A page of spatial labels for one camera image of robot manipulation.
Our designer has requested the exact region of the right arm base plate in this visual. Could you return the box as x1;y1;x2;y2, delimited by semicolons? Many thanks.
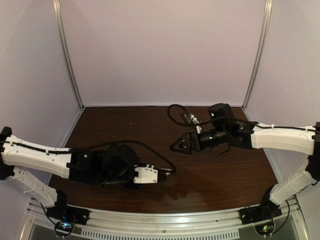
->
238;205;282;225

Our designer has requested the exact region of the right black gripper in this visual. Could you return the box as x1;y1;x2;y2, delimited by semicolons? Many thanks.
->
169;127;228;157

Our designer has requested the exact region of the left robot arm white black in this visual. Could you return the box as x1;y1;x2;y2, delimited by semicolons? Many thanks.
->
0;126;143;222

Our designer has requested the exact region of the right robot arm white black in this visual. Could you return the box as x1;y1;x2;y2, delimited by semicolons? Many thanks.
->
167;103;320;223

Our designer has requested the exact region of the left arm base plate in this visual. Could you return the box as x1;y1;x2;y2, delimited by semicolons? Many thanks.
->
46;205;91;226

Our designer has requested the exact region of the black camera cable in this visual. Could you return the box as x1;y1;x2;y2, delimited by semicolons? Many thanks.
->
167;104;317;132
0;140;176;175

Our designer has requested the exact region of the left aluminium frame post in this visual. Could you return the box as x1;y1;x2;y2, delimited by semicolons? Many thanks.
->
52;0;84;110

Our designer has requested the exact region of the aluminium frame post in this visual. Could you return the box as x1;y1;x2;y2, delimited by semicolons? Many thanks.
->
242;0;273;110
52;0;84;110

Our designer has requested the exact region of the left circuit board with LED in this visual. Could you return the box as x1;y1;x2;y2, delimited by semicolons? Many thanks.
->
53;221;75;238

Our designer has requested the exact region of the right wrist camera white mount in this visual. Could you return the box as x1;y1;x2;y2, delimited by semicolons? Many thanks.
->
180;113;203;134

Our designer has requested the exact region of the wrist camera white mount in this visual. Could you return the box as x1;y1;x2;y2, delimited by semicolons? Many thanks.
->
180;113;203;134
133;164;170;185

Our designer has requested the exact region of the right black camera cable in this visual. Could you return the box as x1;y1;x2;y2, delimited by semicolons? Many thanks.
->
167;104;317;132

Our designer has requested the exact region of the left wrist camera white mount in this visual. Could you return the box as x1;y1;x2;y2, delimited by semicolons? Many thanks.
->
133;164;170;185

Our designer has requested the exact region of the circuit board with led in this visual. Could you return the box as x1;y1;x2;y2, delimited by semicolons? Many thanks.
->
254;220;275;237
53;221;75;238

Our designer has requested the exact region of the left black camera cable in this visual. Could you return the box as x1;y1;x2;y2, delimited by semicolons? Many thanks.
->
0;140;176;175

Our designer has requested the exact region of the right circuit board with LED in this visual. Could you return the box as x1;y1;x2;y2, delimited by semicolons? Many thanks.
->
254;220;275;237

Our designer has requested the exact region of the right aluminium frame post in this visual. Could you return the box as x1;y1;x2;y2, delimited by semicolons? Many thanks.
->
242;0;273;110

